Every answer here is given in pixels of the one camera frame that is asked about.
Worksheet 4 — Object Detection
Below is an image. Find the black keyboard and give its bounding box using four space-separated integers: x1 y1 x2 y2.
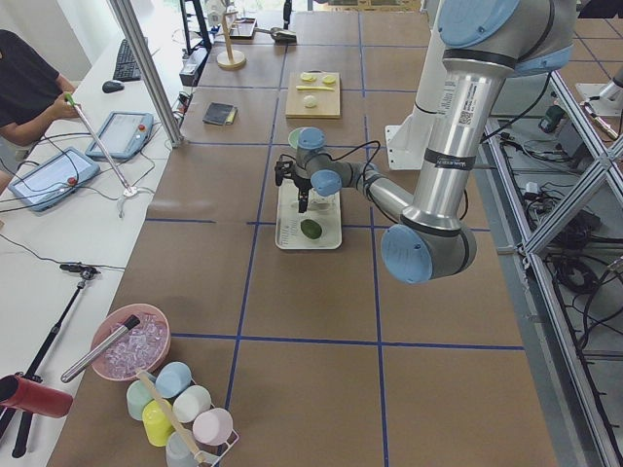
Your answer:
113 39 141 82

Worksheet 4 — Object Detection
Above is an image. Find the far teach pendant tablet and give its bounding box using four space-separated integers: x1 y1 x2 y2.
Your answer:
97 111 154 161

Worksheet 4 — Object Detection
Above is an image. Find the cream bear tray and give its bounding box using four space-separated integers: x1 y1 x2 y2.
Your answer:
275 180 342 250

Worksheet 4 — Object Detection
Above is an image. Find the blue cup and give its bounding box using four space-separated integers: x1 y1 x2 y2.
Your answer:
156 361 192 399

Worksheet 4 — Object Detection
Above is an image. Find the mint green bowl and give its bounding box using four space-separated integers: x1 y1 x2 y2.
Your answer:
288 126 313 150

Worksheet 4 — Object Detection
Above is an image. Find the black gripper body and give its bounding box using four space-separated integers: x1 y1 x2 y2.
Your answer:
275 154 312 191

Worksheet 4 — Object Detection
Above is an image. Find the bamboo cutting board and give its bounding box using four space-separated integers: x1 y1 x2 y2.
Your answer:
285 71 342 119

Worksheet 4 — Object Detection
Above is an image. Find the yellow sponge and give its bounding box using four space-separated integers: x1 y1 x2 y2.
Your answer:
225 107 238 126

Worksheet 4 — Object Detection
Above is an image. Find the lemon slice front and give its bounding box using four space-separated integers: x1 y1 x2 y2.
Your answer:
300 73 316 83

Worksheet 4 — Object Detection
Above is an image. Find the black tripod stick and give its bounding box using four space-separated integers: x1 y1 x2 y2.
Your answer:
0 262 101 459

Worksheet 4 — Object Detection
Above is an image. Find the metal scoop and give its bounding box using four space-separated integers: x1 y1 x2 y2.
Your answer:
254 27 297 44

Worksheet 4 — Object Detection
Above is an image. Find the yellow plastic knife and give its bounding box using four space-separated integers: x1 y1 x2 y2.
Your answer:
295 85 336 91

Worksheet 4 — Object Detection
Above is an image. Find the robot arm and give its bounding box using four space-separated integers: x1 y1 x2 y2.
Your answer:
275 1 576 284

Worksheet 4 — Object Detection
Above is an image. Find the pink bowl with ice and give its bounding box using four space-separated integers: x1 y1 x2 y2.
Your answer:
92 304 171 381

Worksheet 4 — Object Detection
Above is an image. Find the green cup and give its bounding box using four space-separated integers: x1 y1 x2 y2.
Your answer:
126 379 153 421

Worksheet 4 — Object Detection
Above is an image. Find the white steamed bun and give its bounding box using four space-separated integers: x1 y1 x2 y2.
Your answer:
303 94 317 108

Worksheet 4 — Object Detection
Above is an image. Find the red cylinder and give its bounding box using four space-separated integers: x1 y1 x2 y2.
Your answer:
1 375 73 418

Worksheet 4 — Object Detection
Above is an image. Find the wooden stand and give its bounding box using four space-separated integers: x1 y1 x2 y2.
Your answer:
216 10 246 71

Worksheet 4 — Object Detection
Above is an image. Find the wooden stick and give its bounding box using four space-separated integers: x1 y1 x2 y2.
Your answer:
136 370 208 465

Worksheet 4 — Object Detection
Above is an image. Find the clear grey cup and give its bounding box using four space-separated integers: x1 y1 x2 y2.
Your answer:
165 432 198 467

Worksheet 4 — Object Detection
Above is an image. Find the black computer mouse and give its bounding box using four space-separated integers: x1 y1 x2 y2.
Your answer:
101 80 125 93

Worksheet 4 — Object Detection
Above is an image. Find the lemon slice top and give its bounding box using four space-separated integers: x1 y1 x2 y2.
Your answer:
322 74 336 85

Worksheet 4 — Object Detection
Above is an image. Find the white cup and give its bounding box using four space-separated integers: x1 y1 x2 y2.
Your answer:
173 384 212 423

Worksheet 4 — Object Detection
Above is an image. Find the metal rod with green handle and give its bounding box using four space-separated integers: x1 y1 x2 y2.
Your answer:
63 91 138 198

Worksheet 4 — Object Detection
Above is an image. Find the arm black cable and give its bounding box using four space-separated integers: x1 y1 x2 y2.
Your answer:
318 139 385 215

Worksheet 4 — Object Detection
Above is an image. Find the yellow cup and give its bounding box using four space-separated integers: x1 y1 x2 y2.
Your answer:
141 400 174 448

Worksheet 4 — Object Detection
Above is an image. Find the seated person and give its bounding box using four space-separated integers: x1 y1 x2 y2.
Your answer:
0 28 82 196

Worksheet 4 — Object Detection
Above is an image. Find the teach pendant tablet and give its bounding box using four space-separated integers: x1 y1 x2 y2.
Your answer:
97 111 154 161
9 147 100 212

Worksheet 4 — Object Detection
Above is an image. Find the near teach pendant tablet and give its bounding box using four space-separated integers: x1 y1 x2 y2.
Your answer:
9 147 100 212

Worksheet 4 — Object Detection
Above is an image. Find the lemon slice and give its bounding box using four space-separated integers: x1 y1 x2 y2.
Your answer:
322 74 336 85
300 73 316 83

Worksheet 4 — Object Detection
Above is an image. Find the pink cup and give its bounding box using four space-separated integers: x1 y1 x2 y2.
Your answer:
193 408 234 446

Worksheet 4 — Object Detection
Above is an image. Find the black tray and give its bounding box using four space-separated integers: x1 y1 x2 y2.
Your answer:
228 18 257 40

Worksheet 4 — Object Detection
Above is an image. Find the aluminium frame post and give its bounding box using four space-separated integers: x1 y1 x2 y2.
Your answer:
109 0 183 148

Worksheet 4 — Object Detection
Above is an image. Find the wire cup rack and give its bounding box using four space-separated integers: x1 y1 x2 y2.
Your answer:
184 374 241 463

